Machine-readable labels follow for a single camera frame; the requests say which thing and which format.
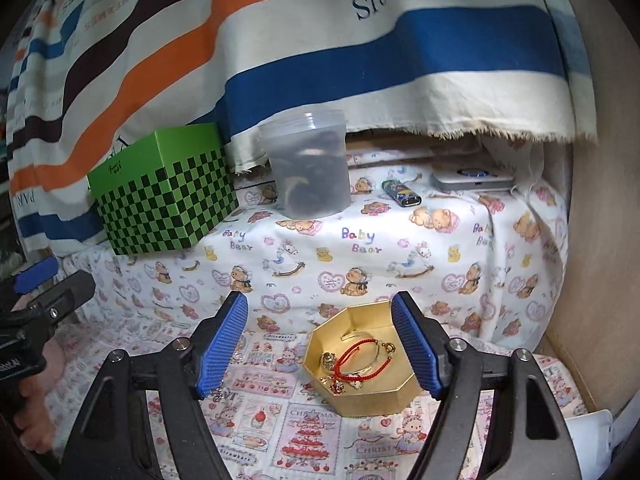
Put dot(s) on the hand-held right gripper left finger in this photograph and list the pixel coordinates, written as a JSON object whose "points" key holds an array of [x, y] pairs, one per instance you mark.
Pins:
{"points": [[222, 345]]}

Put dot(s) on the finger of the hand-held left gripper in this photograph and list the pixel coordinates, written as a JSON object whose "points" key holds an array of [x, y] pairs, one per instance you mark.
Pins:
{"points": [[35, 272], [70, 292]]}

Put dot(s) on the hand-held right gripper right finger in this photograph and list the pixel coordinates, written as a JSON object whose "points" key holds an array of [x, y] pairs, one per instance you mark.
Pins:
{"points": [[415, 345]]}

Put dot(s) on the silver bangle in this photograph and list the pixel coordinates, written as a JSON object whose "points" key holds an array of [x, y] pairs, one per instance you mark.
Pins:
{"points": [[358, 334]]}

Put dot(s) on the gold hexagonal box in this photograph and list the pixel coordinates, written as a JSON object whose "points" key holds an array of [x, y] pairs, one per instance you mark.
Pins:
{"points": [[370, 400]]}

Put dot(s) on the person's left hand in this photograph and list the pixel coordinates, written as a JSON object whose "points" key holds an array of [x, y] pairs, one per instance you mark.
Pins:
{"points": [[35, 425]]}

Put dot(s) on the pink cartoon print cloth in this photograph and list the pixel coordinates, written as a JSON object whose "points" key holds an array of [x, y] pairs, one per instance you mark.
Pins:
{"points": [[300, 435]]}

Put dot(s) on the bear print cloth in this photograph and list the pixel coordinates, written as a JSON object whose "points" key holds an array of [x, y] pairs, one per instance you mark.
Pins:
{"points": [[320, 260]]}

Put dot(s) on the green checkered box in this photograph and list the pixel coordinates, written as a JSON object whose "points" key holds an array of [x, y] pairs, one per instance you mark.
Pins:
{"points": [[165, 200]]}

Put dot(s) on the dark patterned lighter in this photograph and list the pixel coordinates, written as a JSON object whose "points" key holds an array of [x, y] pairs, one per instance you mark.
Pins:
{"points": [[401, 194]]}

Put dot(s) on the flat silver device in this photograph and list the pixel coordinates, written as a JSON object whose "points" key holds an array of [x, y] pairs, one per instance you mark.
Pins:
{"points": [[472, 180]]}

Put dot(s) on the clear plastic container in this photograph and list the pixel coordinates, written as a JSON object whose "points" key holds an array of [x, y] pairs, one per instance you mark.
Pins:
{"points": [[307, 170]]}

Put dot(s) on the white plastic object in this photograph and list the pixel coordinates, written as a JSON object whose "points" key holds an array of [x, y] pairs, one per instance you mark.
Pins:
{"points": [[592, 440]]}

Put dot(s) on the brown wooden board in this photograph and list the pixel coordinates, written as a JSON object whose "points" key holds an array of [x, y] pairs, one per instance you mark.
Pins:
{"points": [[600, 260]]}

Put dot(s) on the striped cloth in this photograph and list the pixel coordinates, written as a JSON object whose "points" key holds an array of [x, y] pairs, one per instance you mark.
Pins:
{"points": [[325, 35]]}

